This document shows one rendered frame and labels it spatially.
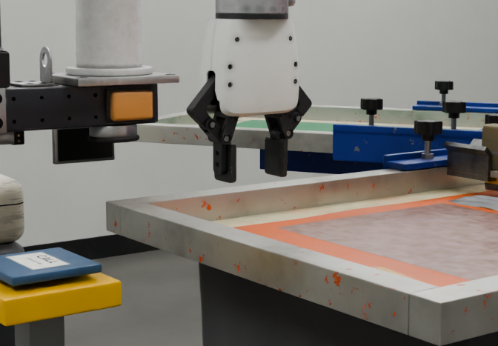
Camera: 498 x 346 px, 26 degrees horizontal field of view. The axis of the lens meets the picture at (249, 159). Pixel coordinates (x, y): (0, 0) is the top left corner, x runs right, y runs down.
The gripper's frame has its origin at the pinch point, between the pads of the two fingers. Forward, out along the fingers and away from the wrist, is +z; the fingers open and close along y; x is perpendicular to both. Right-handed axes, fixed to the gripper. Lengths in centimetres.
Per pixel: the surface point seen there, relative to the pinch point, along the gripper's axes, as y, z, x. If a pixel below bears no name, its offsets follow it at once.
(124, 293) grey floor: -158, 111, -312
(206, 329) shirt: -7.0, 24.4, -19.1
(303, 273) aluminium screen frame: 2.0, 9.2, 11.5
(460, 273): -17.3, 11.5, 13.9
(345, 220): -26.1, 11.8, -14.8
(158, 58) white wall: -215, 14, -379
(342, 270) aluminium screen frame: 1.2, 7.9, 16.4
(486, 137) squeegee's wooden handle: -56, 3, -18
